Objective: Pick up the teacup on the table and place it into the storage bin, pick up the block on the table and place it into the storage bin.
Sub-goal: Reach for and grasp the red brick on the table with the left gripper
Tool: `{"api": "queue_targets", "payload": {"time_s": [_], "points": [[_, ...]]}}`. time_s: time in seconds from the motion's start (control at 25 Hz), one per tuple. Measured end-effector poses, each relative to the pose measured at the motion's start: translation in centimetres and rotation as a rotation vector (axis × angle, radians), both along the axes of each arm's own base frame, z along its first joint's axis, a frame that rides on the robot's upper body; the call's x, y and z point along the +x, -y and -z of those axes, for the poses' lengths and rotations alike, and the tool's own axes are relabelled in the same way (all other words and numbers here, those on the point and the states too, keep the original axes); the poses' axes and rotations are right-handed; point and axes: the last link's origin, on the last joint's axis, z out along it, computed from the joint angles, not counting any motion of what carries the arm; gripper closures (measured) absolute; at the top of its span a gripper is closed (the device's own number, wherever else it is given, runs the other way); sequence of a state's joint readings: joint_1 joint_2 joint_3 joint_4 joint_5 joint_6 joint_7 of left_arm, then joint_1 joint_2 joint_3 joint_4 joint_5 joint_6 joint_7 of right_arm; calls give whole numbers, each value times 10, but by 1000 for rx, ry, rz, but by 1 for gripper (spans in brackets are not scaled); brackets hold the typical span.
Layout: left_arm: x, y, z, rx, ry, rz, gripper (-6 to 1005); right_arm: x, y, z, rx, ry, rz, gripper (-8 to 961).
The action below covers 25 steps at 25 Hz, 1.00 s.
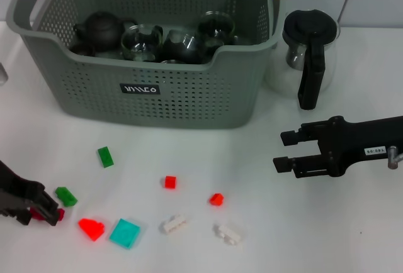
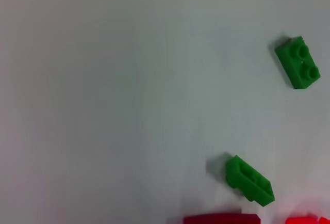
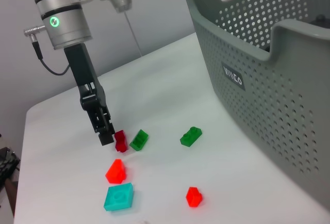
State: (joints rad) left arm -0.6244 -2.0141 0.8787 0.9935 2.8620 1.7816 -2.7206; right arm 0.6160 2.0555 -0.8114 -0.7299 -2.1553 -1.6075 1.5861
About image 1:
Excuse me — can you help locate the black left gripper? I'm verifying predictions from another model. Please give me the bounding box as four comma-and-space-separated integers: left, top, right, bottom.
0, 159, 60, 227

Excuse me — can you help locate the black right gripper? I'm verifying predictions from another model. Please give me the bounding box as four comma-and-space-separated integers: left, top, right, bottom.
272, 115, 403, 179

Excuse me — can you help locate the dark red building block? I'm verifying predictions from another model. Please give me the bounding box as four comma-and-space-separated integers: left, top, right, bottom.
31, 207, 66, 222

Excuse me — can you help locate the large orange-red sloped block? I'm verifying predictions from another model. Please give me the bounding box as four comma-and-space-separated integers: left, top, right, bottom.
77, 218, 106, 242

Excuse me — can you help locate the green building block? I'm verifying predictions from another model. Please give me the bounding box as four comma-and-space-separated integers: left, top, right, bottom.
55, 186, 78, 207
96, 146, 115, 169

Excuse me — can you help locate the teal square building block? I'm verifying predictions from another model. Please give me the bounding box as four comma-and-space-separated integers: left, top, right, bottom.
109, 218, 142, 250

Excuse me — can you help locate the small red sloped block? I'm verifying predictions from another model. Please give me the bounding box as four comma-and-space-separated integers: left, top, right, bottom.
209, 192, 225, 207

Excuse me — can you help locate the white building block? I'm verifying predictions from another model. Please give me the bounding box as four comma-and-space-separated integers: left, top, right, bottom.
160, 213, 188, 235
213, 223, 243, 246

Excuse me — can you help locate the grey perforated storage bin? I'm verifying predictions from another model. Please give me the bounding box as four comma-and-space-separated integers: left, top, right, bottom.
5, 0, 288, 130

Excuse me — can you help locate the glass carafe with black lid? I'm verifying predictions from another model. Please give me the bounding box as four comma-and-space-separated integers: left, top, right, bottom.
266, 9, 341, 111

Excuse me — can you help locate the black clay teapot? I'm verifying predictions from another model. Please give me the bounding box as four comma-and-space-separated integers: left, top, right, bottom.
73, 11, 136, 50

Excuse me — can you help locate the right gripper cable with plug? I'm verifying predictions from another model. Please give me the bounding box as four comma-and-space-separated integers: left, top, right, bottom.
387, 146, 403, 170

